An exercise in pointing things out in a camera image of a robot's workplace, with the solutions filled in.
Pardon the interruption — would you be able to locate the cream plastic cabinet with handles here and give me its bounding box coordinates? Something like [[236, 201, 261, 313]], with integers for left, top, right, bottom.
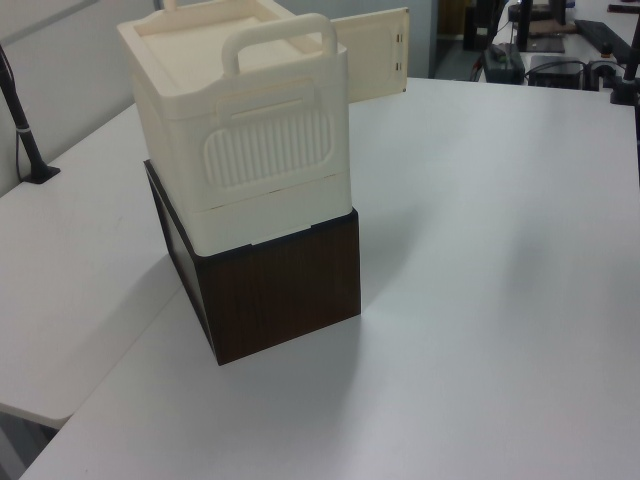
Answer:
[[116, 0, 354, 258]]

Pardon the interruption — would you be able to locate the black camera pole with base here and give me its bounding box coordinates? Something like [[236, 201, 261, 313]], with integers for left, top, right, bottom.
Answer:
[[0, 43, 62, 185]]

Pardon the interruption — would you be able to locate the black post on flat base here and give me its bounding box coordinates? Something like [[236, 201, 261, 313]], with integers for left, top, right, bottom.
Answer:
[[508, 0, 567, 55]]

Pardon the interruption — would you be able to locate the black bar with red knob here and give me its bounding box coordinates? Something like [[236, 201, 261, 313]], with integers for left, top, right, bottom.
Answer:
[[573, 18, 640, 66]]

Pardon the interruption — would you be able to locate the dark brown wooden box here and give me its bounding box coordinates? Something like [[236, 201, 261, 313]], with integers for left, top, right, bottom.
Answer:
[[143, 159, 363, 367]]

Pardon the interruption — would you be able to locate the cream cabinet door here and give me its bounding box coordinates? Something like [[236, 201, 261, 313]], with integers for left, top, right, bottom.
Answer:
[[330, 7, 413, 105]]

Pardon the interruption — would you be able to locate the black box device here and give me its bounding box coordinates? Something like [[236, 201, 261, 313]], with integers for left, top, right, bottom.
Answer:
[[523, 54, 587, 90]]

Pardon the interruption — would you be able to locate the dark chair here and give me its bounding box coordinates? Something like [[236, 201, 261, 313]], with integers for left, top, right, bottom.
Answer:
[[462, 0, 501, 52]]

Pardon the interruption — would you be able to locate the black clamp stand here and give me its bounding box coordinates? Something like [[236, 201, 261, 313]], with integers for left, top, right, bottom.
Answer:
[[605, 29, 640, 107]]

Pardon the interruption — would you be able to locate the black device with green part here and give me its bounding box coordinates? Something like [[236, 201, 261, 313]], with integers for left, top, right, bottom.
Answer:
[[480, 42, 527, 85]]

